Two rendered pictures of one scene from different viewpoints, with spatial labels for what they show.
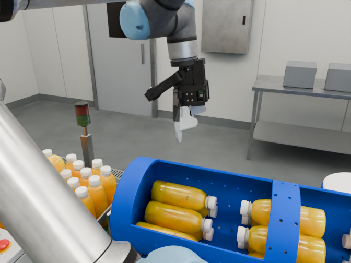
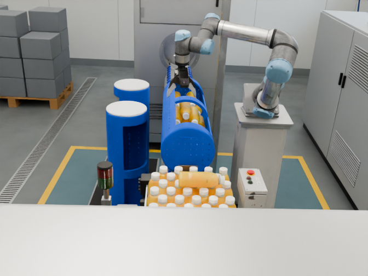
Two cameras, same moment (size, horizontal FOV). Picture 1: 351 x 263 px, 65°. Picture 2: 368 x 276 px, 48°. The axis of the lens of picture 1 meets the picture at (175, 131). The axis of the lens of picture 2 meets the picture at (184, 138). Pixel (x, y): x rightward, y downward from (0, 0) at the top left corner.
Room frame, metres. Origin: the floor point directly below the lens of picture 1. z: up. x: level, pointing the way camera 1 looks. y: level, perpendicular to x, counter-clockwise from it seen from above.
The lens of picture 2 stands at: (1.47, 1.88, 2.08)
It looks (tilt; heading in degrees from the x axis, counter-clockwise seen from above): 26 degrees down; 247
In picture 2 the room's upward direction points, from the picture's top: 3 degrees clockwise
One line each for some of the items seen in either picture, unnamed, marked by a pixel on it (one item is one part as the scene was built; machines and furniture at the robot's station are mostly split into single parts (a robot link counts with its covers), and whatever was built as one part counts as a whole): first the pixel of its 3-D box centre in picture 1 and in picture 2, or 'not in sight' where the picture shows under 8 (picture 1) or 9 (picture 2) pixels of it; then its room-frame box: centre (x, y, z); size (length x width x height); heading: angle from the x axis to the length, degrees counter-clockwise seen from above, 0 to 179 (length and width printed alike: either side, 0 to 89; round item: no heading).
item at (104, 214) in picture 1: (100, 220); not in sight; (0.77, 0.27, 0.96); 0.40 x 0.01 x 0.03; 160
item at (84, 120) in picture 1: (83, 118); (105, 180); (1.21, 0.43, 1.18); 0.06 x 0.06 x 0.05
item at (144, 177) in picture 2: not in sight; (148, 185); (0.94, 0.17, 0.95); 0.10 x 0.07 x 0.10; 160
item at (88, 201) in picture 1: (85, 215); not in sight; (0.76, 0.31, 0.99); 0.07 x 0.07 x 0.19
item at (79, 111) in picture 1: (81, 109); (104, 171); (1.21, 0.43, 1.23); 0.06 x 0.06 x 0.04
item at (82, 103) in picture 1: (83, 119); (105, 181); (1.21, 0.43, 1.18); 0.06 x 0.06 x 0.16
